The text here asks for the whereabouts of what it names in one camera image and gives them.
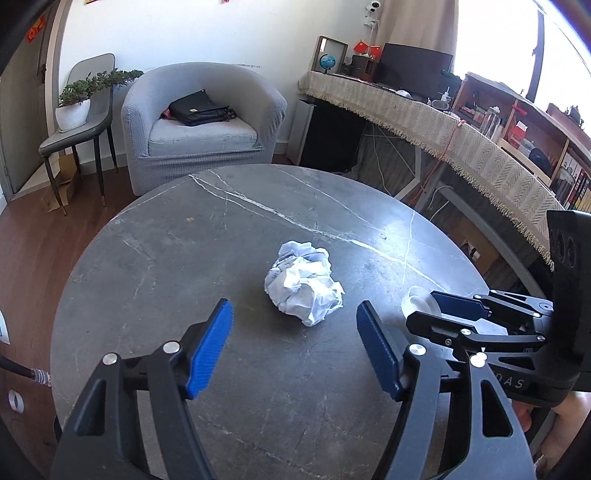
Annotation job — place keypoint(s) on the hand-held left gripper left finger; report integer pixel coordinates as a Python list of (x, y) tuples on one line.
[(210, 350)]

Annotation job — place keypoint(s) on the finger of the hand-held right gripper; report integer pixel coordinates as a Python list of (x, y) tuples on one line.
[(461, 306), (438, 328)]

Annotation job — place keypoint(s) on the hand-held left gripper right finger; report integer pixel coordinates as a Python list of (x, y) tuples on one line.
[(378, 350)]

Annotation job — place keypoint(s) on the clear tape roll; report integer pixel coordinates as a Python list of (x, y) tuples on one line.
[(415, 300)]

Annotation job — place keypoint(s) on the white paper ball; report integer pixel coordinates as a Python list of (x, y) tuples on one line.
[(302, 286)]

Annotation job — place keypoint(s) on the person's right forearm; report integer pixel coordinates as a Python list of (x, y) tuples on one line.
[(570, 422)]

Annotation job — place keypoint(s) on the person's right hand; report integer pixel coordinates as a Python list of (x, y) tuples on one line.
[(521, 414)]

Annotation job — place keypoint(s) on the brown cardboard box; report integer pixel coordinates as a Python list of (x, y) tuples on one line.
[(475, 242)]

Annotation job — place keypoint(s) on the beige fringed desk cloth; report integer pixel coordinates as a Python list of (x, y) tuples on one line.
[(461, 138)]

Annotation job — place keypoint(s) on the glass jar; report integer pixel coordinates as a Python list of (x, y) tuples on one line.
[(491, 122)]

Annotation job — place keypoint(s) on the grey armchair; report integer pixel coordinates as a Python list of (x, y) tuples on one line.
[(207, 138)]

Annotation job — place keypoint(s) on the wooden bookshelf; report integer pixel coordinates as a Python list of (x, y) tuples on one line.
[(480, 81)]

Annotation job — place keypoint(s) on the black leather bag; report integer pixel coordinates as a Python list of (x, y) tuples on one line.
[(198, 110)]

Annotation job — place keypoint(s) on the red cloth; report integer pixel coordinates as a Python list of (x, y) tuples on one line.
[(165, 114)]

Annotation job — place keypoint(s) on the black monitor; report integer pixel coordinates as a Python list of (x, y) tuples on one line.
[(415, 69)]

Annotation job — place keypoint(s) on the grey dining chair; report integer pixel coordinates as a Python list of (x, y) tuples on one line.
[(69, 141)]

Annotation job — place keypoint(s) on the small red flag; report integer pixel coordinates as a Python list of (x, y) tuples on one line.
[(376, 50), (361, 46)]

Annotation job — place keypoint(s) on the potted bonsai plant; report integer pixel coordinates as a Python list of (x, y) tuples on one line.
[(71, 115)]

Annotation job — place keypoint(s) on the small blue globe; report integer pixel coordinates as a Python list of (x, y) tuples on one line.
[(327, 62)]

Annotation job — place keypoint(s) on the beige curtain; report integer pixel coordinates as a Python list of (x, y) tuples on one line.
[(415, 23)]

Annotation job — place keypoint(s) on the grey door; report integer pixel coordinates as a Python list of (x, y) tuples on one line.
[(23, 115)]

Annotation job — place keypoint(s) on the red diamond door decoration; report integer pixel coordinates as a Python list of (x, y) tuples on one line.
[(37, 28)]

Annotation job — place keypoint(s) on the white desk frame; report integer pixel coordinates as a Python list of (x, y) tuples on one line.
[(485, 222)]

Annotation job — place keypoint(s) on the wooden picture frame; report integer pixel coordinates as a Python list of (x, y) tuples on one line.
[(318, 46)]

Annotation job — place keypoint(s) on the white security camera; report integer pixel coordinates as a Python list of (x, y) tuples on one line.
[(373, 9)]

